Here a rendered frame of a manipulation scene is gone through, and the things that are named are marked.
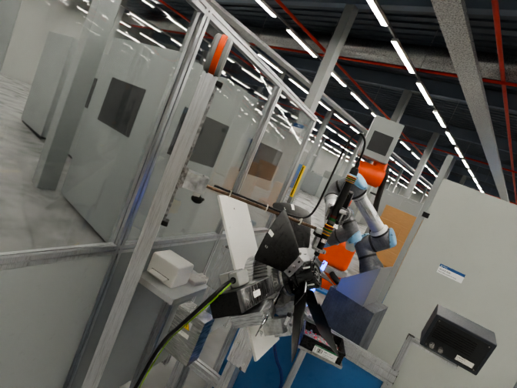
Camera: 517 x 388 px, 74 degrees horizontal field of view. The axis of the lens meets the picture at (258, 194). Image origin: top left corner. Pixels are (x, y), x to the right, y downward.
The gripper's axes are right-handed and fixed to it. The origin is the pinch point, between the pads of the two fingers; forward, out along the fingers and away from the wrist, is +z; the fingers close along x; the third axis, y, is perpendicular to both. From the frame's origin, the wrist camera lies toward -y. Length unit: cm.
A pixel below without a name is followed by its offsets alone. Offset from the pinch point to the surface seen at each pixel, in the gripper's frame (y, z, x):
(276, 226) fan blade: 13.4, 31.0, 11.4
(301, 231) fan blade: 16.2, -1.6, 10.2
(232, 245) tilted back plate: 31.0, 21.5, 29.0
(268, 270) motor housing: 35.0, 14.2, 12.1
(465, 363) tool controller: 42, -36, -77
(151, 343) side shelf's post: 101, 10, 54
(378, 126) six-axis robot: -114, -385, 62
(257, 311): 43, 36, 4
